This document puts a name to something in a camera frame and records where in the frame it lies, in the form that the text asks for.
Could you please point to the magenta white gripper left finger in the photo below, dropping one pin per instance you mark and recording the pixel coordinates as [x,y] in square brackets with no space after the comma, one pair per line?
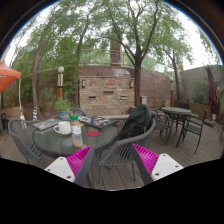
[75,167]

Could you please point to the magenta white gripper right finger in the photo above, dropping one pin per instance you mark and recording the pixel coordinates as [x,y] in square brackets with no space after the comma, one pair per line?
[152,166]

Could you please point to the clear bottle green cap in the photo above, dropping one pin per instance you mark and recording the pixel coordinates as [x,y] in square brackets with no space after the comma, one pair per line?
[76,131]

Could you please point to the grey woven chair front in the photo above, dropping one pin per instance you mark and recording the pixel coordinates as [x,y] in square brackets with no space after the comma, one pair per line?
[119,154]

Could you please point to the round glass patio table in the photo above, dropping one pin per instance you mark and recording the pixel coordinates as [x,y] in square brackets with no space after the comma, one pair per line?
[54,144]

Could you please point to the red round coaster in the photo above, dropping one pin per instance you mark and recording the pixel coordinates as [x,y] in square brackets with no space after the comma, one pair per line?
[94,133]

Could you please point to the white ceramic mug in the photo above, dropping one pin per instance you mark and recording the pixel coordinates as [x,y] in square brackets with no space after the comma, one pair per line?
[63,128]

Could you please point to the grey chair middle background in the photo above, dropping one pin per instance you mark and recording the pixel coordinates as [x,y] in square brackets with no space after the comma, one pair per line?
[162,122]

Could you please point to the black backpack on chair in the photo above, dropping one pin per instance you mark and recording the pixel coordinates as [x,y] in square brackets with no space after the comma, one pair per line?
[138,122]

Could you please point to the grey laptop on table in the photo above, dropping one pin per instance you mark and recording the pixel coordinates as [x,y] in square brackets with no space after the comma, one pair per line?
[46,124]

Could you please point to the dark patterned board book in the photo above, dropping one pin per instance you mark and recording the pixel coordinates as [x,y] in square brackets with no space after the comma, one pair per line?
[97,122]

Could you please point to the grey chair behind table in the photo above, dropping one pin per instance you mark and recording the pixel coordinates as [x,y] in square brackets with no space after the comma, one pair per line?
[77,111]

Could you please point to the round background patio table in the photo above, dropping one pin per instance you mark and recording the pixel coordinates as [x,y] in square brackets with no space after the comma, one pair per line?
[176,113]

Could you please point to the black metal chair right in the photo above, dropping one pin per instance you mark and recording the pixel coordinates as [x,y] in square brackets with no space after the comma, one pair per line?
[193,125]

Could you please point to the potted green plant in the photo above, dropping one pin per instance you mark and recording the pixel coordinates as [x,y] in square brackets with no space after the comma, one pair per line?
[62,106]

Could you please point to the grey chair left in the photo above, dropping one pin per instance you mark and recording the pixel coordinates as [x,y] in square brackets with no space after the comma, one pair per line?
[21,132]

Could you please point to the closed maroon patio umbrella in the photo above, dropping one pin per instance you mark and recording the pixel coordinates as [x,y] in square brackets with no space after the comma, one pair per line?
[212,90]

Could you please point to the orange canopy tent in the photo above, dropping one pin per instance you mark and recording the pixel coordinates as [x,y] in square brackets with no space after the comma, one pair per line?
[7,76]

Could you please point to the globe lamp post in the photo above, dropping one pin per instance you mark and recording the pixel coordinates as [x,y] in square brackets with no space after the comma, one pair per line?
[60,82]

